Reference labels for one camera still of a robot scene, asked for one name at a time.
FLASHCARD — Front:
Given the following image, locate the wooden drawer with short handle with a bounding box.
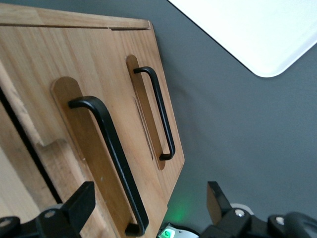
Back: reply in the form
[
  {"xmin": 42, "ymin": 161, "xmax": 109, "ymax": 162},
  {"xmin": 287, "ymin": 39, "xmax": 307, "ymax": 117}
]
[{"xmin": 108, "ymin": 21, "xmax": 185, "ymax": 209}]

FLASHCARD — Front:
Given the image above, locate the cream rectangular tray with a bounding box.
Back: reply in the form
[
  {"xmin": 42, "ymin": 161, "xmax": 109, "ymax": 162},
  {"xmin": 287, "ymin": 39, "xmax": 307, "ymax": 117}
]
[{"xmin": 167, "ymin": 0, "xmax": 317, "ymax": 79}]

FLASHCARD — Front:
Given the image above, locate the wooden two-drawer cabinet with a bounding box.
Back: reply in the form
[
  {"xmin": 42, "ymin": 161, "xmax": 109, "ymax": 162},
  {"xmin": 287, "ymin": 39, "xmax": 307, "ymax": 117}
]
[{"xmin": 0, "ymin": 2, "xmax": 152, "ymax": 224}]

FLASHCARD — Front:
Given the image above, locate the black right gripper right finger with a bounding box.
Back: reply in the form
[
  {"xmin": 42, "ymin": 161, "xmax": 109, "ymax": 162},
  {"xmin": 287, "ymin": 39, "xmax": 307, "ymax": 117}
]
[{"xmin": 202, "ymin": 181, "xmax": 252, "ymax": 238}]

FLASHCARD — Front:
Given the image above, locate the long black drawer handle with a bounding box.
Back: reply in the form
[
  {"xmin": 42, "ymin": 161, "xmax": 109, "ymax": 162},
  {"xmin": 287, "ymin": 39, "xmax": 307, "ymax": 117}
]
[{"xmin": 68, "ymin": 95, "xmax": 150, "ymax": 237}]

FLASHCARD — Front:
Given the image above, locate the wooden drawer with long handle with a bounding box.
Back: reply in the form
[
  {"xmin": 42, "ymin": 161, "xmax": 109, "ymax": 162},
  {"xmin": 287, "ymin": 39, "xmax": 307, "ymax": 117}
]
[{"xmin": 0, "ymin": 24, "xmax": 169, "ymax": 238}]

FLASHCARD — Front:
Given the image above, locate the dark grey table mat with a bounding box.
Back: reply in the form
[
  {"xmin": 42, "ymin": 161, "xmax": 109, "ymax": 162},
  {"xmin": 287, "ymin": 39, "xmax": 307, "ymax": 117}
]
[{"xmin": 148, "ymin": 0, "xmax": 317, "ymax": 238}]

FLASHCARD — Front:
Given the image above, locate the short black drawer handle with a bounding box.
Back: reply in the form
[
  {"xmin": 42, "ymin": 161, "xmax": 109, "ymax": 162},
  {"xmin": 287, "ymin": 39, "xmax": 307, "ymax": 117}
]
[{"xmin": 133, "ymin": 66, "xmax": 176, "ymax": 161}]

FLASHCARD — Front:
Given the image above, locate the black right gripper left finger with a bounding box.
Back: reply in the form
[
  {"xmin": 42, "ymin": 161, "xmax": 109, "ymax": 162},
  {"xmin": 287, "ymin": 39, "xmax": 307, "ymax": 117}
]
[{"xmin": 36, "ymin": 180, "xmax": 96, "ymax": 238}]

